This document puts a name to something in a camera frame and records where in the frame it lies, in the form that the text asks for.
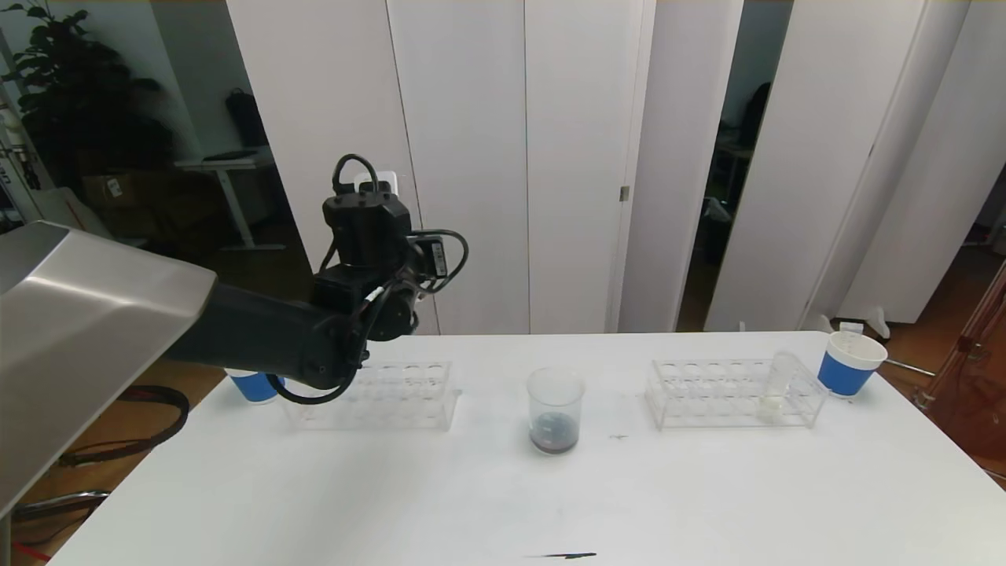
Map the brown cardboard box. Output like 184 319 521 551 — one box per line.
81 173 158 208

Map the dark green potted plant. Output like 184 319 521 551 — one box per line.
0 0 177 188

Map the clear plastic beaker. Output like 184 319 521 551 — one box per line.
527 367 587 456

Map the paper cup with blue band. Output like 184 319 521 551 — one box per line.
817 331 888 398
225 368 286 405

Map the white standing desk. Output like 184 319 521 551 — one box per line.
174 148 288 252

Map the white machine base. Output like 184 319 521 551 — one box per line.
31 187 149 248

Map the test tube with pale yellow pigment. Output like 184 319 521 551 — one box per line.
759 351 801 419

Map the metal chair leg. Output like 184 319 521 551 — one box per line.
16 489 112 521

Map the clear acrylic test tube rack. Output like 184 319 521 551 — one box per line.
644 358 829 429
283 359 463 432

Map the white partition panel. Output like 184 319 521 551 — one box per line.
387 0 531 336
800 0 974 327
229 0 439 336
835 0 1006 325
617 0 745 333
703 0 931 333
524 0 657 334

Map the white machine column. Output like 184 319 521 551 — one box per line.
0 79 50 229

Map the white partition foot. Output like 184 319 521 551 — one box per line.
817 308 890 340

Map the black backpack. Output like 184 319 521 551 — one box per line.
225 87 270 150

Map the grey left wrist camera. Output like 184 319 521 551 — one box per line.
354 170 401 197

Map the brown metal stand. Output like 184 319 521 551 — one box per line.
912 259 1006 480

